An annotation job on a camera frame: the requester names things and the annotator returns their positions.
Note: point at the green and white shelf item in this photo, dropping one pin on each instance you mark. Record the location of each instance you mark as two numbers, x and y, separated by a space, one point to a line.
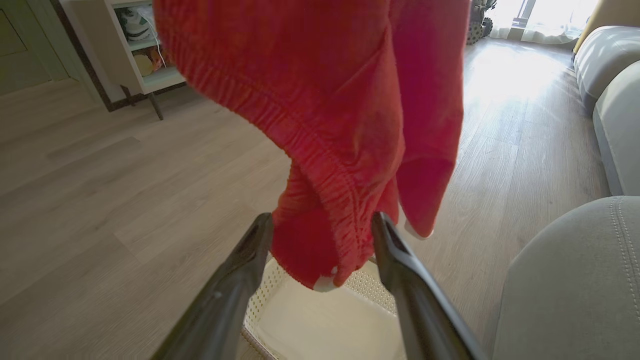
135 24

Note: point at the red garment with white stripes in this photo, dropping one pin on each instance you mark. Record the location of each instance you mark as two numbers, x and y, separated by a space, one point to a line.
325 90

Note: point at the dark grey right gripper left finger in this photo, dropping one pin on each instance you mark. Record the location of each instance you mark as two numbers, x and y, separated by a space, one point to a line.
220 310

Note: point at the white open shelf cabinet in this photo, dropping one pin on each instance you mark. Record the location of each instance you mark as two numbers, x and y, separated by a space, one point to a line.
120 65

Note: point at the dark wheeled toy vehicle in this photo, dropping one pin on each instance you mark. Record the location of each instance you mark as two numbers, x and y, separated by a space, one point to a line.
480 22

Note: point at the green door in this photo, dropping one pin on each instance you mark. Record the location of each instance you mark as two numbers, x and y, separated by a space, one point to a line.
25 45

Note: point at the white perforated laundry basket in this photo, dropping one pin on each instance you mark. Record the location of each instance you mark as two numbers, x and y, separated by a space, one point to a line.
260 295

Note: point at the white sheer curtain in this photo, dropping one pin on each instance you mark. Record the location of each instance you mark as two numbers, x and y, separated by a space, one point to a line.
545 22

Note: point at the grey fabric sofa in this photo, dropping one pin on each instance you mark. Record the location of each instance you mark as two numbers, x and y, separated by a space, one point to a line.
570 285

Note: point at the yellow cushion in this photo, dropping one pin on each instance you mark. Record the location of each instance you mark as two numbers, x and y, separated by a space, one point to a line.
607 12

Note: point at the orange toy on shelf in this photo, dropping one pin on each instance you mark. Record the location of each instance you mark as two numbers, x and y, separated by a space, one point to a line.
150 60

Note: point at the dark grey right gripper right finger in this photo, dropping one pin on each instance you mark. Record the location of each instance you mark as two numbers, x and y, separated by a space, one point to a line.
425 310

